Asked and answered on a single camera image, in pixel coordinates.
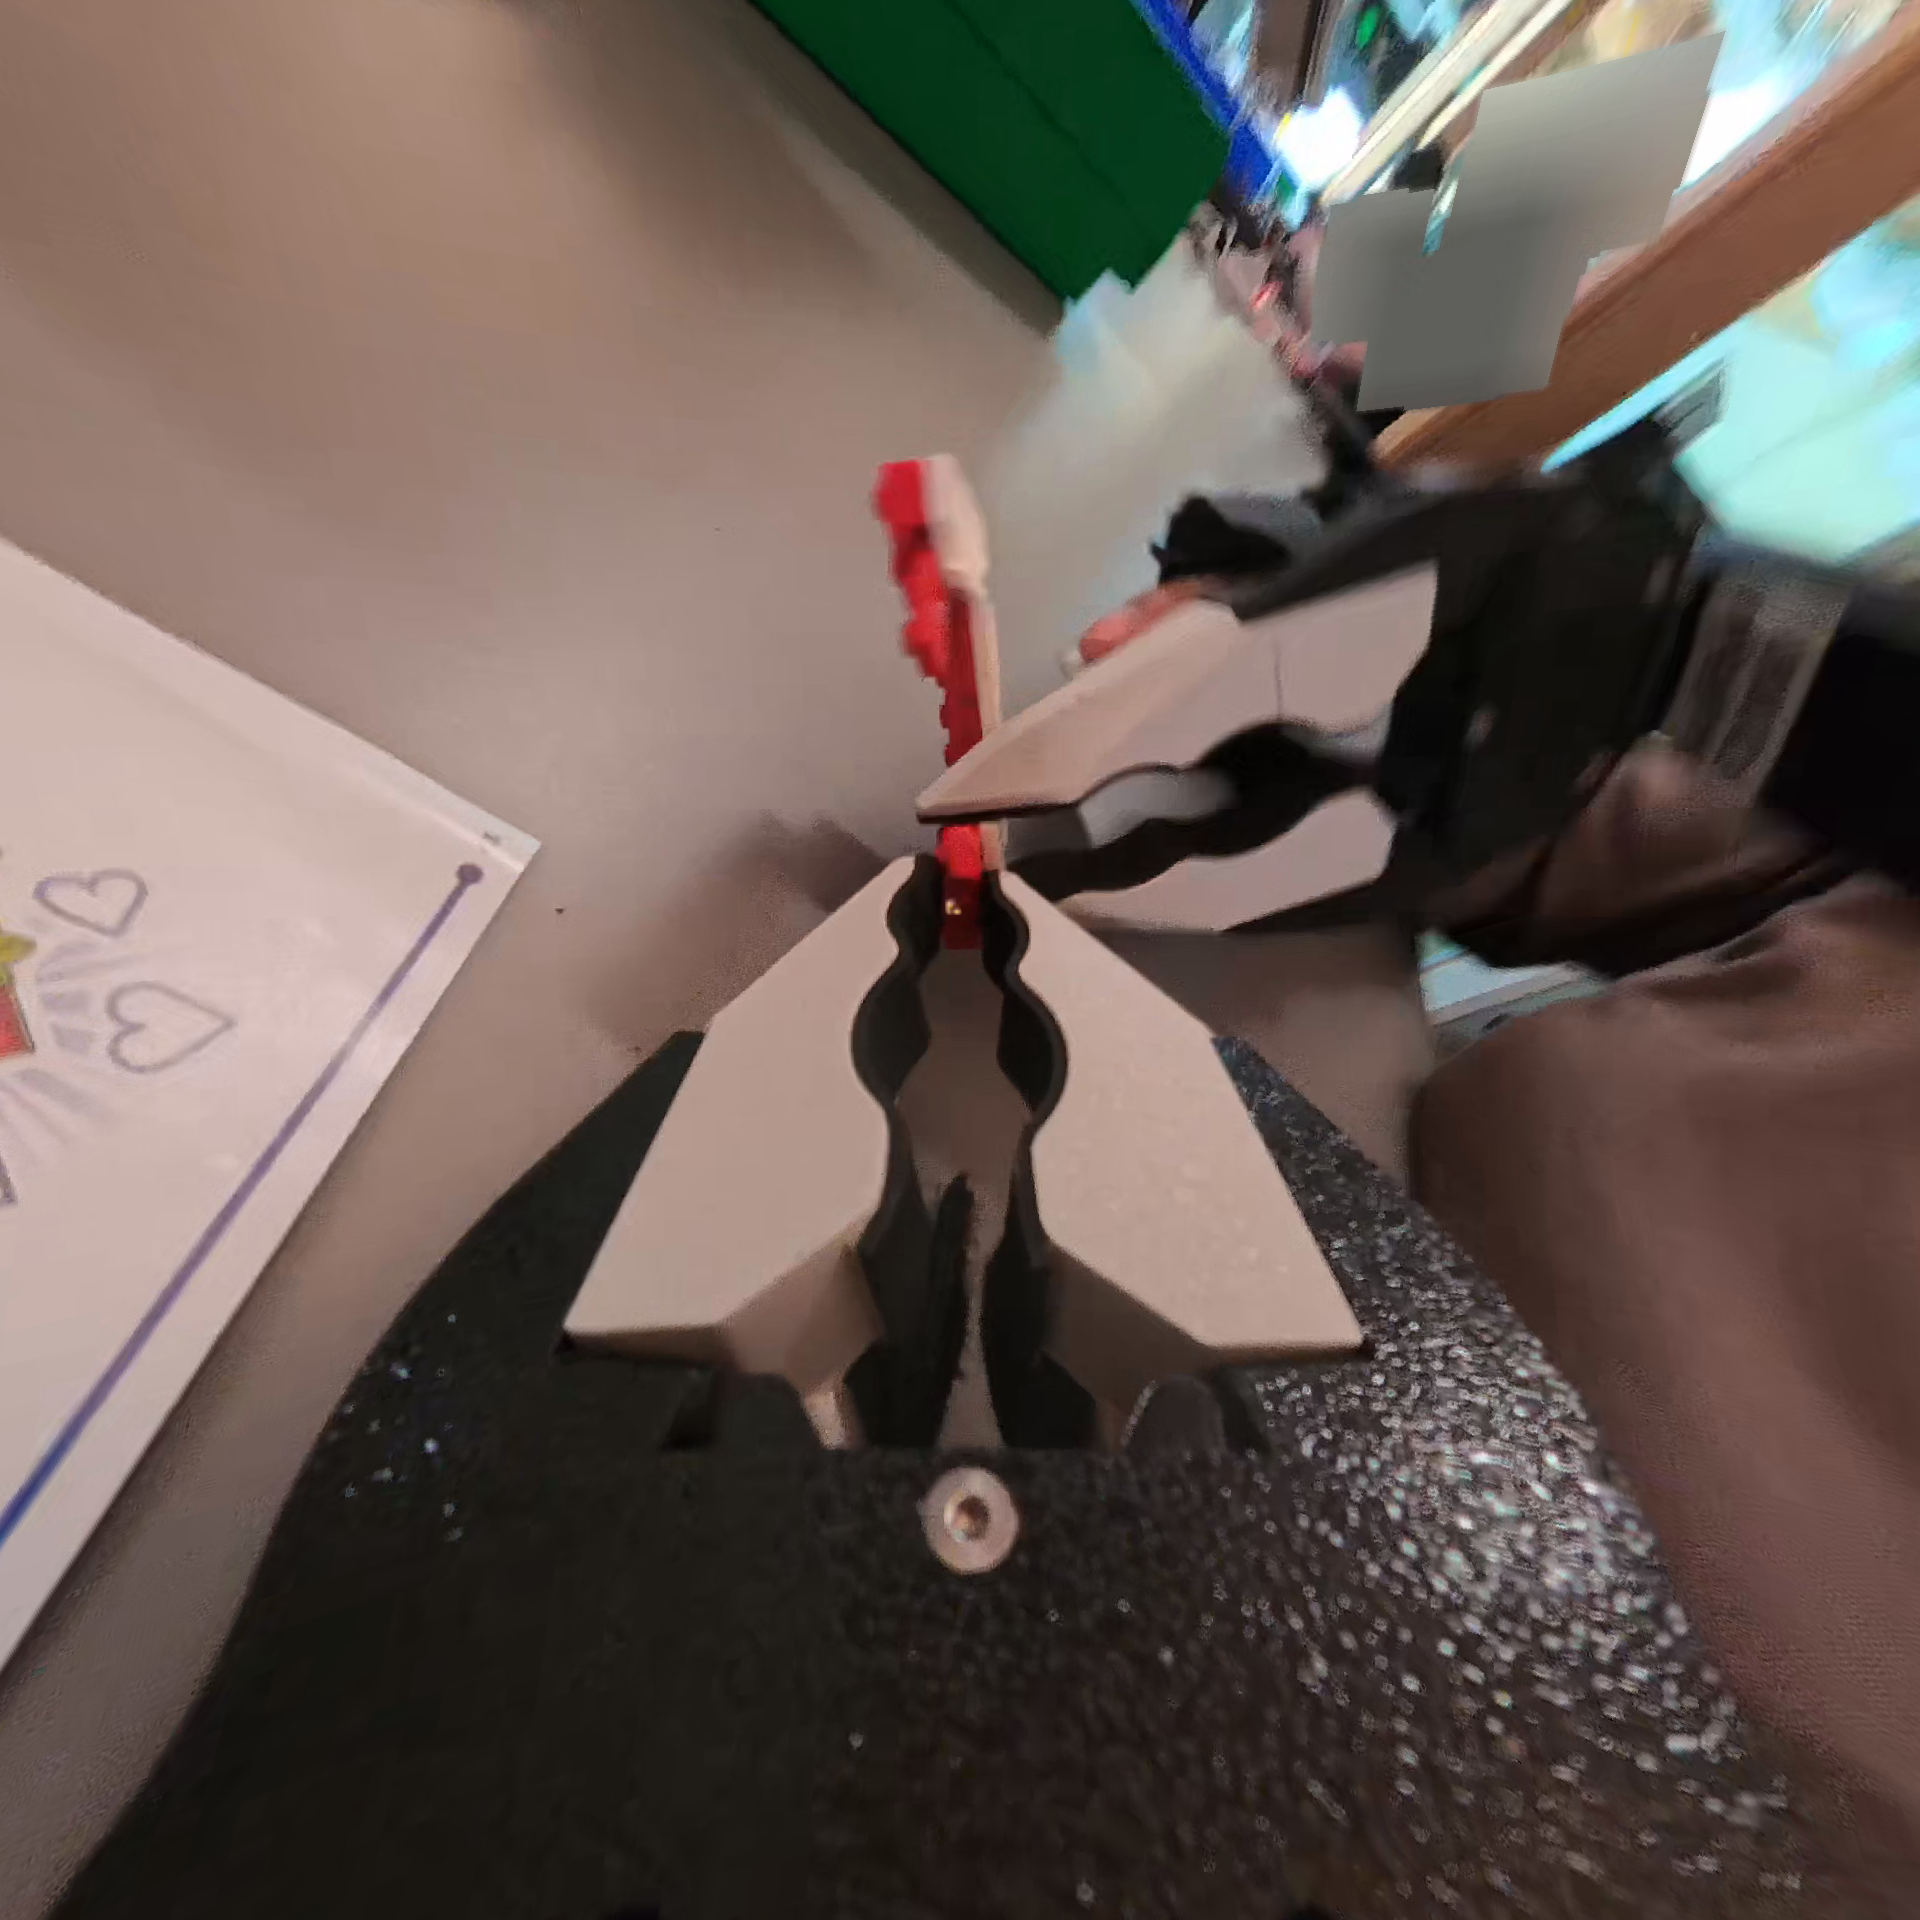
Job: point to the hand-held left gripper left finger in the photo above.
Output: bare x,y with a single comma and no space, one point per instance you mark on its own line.
735,1171

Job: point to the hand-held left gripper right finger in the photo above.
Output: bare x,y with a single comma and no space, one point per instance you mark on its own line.
1170,1200

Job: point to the white lego instruction booklet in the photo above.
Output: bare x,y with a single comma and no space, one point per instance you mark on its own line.
225,975

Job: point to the person's right hand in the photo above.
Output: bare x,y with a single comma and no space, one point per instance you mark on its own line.
1124,631

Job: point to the wooden beam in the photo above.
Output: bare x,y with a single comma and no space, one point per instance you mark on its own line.
1725,255

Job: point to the red and white lego assembly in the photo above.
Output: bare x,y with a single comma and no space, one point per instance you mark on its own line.
943,600

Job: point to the green plastic bin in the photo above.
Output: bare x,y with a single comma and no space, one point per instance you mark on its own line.
1035,121

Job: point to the blue plastic bin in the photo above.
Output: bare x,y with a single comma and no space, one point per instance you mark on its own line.
1223,104

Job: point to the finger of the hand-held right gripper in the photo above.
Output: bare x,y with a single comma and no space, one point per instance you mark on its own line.
1140,699
1291,870

